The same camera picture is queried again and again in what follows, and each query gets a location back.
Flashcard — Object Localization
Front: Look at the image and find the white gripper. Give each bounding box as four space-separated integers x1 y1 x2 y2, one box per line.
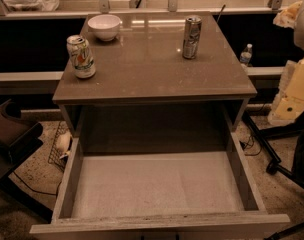
268 59 304 126

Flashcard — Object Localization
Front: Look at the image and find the silver redbull can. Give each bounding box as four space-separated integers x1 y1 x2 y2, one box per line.
182 15 202 59

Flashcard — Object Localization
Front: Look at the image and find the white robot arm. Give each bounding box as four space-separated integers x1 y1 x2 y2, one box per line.
268 0 304 126

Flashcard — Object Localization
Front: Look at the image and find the open grey top drawer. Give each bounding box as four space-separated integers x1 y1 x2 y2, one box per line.
30 134 290 240

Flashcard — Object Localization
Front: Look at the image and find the grey cabinet with glossy top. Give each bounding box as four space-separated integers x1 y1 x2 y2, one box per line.
53 12 256 156

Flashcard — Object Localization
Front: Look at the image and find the green 7up can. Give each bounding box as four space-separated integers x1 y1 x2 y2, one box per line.
66 35 96 79

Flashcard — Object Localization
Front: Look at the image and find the clear plastic water bottle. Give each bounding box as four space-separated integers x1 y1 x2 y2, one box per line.
240 44 252 67

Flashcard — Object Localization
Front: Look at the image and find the black tripod stand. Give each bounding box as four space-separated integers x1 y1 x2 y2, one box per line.
242 107 304 240

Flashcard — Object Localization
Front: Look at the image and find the white ceramic bowl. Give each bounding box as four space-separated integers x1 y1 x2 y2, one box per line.
88 14 121 41

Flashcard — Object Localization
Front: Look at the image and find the dark chair left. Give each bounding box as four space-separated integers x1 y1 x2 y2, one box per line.
0 99 52 223

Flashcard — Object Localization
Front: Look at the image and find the wire mesh basket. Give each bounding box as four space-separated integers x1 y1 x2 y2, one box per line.
48 121 72 172

